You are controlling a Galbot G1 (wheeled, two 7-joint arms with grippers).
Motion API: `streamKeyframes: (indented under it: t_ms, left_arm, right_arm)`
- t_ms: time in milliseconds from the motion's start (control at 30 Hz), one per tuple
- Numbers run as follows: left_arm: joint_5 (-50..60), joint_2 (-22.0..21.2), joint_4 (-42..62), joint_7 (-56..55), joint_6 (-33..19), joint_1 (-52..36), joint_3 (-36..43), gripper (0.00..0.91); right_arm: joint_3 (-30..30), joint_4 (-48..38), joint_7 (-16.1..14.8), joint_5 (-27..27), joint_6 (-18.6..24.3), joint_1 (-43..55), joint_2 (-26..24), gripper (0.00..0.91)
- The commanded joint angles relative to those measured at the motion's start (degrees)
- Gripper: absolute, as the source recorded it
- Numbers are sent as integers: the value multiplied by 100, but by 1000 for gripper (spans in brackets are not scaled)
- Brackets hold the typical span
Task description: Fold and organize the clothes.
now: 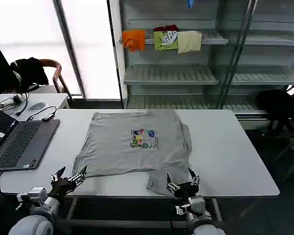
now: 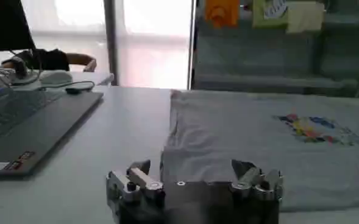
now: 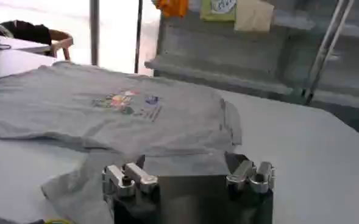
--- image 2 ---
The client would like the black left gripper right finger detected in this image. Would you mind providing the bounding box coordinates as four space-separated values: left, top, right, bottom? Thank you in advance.
230 159 285 202

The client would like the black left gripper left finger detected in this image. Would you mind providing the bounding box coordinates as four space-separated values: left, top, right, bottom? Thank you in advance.
105 159 165 204

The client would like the white shirt with colourful print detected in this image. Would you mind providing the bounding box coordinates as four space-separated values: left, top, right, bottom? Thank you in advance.
160 89 359 213

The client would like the small black adapter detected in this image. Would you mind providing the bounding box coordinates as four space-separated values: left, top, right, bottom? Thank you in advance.
65 86 94 95

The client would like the grey laptop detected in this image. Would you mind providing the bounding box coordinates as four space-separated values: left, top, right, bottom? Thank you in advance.
0 87 104 179

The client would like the shelf rack with goods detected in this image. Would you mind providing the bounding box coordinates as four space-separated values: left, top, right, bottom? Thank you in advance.
193 0 359 99

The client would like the wooden chair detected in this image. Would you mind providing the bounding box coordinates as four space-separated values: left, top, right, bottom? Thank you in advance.
66 53 98 73

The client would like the white computer mouse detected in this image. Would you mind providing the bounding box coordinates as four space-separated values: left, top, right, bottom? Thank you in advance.
40 69 74 86

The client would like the black computer monitor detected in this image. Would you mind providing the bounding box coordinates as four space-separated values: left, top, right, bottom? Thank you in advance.
0 0 37 53

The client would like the thin black cable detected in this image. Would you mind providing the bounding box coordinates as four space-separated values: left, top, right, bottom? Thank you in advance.
38 80 96 92

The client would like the grey window frame post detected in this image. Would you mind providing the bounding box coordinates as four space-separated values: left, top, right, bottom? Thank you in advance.
103 0 119 86

